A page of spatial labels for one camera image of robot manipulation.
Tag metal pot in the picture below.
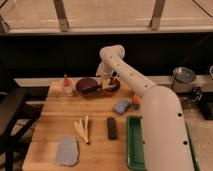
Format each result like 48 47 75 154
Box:
172 67 196 90

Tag purple bowl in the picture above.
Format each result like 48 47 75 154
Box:
75 78 99 97

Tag dark round object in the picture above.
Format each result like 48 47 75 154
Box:
189 86 202 103

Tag grey blue cloth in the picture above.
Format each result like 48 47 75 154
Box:
55 136 79 167

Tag cream wooden tongs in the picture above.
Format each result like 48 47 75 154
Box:
73 116 90 144

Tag blue sponge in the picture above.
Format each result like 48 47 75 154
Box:
113 100 131 115

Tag black chair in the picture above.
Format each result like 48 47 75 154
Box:
0 87 41 171

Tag orange ball on cup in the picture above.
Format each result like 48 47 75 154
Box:
131 94 141 110

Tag red bowl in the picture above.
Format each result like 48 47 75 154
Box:
102 77 120 96

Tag black handled brush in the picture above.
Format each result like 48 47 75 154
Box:
82 85 102 95

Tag green tray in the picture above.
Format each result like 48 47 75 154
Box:
126 116 200 171

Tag white bottle with orange cap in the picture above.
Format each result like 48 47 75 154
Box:
62 75 73 96

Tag black rectangular block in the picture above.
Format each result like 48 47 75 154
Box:
107 117 117 140

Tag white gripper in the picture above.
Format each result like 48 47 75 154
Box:
96 62 113 89

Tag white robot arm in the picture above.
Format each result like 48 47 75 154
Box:
96 45 195 171

